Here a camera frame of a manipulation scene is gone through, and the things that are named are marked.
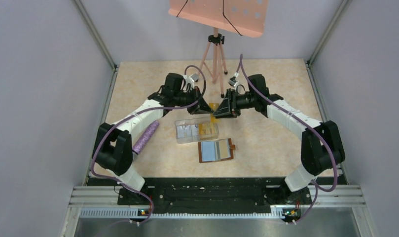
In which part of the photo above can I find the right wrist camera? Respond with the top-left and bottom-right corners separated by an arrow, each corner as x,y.
228,72 -> 240,89

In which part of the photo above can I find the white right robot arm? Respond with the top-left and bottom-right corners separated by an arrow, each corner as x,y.
214,73 -> 345,203

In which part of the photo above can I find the pink music stand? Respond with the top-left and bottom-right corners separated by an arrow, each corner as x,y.
168,0 -> 269,97

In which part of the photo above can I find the purple glitter microphone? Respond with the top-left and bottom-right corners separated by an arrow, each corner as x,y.
132,120 -> 160,155

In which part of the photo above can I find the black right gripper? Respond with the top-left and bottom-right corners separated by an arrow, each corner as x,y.
213,89 -> 256,119

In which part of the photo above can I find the silver vip card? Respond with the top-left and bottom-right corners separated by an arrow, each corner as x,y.
190,124 -> 199,136
176,125 -> 191,138

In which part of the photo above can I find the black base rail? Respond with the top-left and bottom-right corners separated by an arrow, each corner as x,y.
117,177 -> 312,214

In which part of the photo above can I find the clear plastic card box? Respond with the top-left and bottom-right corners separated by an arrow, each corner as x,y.
175,116 -> 219,144

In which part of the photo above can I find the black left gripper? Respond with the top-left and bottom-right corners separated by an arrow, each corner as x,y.
174,85 -> 214,115

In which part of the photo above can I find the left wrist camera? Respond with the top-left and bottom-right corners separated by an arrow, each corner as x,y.
183,74 -> 199,90

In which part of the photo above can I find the brown leather card holder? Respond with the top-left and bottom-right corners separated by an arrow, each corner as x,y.
198,138 -> 236,163

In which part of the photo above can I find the gold VIP card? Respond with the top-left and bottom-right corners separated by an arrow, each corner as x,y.
216,139 -> 231,160
208,103 -> 220,124

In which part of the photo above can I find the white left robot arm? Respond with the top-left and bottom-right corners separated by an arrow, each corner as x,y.
91,73 -> 213,204

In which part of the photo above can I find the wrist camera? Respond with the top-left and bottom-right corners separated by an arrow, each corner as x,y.
228,72 -> 240,89
183,74 -> 199,90

